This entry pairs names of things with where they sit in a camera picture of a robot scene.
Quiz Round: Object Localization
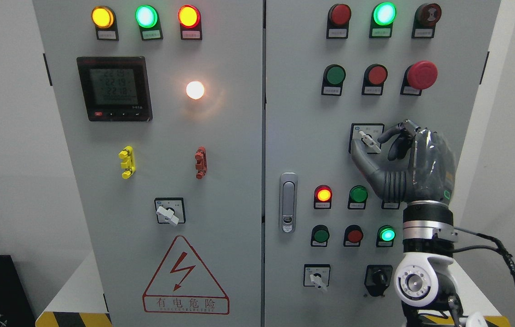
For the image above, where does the gray robotic hand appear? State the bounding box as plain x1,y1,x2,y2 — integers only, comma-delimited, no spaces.
350,119,457,205

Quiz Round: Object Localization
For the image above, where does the gray rotary switch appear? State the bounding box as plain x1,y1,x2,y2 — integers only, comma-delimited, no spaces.
303,264,331,292
350,123,385,154

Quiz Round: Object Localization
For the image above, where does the lit green push button lower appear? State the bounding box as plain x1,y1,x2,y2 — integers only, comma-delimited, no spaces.
375,225,396,247

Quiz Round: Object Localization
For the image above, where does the green indicator middle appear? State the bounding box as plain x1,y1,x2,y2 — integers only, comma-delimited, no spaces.
347,185,368,210

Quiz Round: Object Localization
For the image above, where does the red push button lower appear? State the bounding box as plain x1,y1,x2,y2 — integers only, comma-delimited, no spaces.
343,225,364,247

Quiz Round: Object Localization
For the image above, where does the red push button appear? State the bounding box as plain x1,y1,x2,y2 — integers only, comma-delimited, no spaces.
343,225,364,247
361,64,388,96

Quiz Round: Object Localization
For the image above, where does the red emergency stop button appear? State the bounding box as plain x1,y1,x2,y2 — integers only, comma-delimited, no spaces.
400,60,438,96

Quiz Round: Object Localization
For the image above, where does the lit red indicator middle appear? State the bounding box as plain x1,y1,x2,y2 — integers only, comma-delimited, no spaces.
314,184,333,209

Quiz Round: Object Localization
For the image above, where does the red push button upper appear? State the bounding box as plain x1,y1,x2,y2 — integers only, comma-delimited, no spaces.
361,64,388,96

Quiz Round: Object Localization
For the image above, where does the green push button upper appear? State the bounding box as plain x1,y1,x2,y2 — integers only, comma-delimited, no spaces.
321,64,346,96

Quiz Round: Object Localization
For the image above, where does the dark red buzzer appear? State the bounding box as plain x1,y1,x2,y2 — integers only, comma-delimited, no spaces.
411,3,442,39

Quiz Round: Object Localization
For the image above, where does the green lit indicator top right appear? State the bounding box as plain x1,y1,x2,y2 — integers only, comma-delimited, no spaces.
368,1,397,39

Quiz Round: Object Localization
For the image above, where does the red indicator light top right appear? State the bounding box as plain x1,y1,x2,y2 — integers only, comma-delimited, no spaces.
326,4,352,39

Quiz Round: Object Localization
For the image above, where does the gray electrical cabinet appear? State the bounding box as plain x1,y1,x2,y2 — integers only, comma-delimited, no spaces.
33,0,500,327

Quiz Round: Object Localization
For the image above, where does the red terminal connector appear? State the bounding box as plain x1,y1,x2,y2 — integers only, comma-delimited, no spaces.
195,146,207,180

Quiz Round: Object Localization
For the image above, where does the white glowing indicator light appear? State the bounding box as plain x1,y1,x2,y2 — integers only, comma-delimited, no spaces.
186,80,205,101

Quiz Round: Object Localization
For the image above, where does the red electrical hazard sticker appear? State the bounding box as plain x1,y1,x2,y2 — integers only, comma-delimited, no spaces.
142,235,230,315

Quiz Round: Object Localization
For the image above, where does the red-orange indicator light top left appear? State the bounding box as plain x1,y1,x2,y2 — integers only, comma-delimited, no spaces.
178,5,203,40

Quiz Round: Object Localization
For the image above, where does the yellow terminal connector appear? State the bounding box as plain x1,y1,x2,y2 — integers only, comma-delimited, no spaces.
118,146,136,179

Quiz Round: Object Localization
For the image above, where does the green indicator light top left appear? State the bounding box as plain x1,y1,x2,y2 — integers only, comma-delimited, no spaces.
135,5,164,41

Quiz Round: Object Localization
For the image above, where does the digital power meter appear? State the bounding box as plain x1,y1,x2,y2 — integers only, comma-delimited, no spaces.
76,56,153,122

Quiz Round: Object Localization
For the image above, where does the yellow indicator light top left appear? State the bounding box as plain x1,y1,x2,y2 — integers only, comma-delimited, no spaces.
91,5,119,41

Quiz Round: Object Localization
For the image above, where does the black selector knob switch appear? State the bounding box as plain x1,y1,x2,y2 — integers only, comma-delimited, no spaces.
365,264,393,297

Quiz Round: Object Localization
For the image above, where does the silver door handle lock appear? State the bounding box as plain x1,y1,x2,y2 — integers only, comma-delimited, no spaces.
279,172,298,233

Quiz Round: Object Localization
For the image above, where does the gray rotary switch left door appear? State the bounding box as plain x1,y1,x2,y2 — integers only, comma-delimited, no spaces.
154,197,186,226

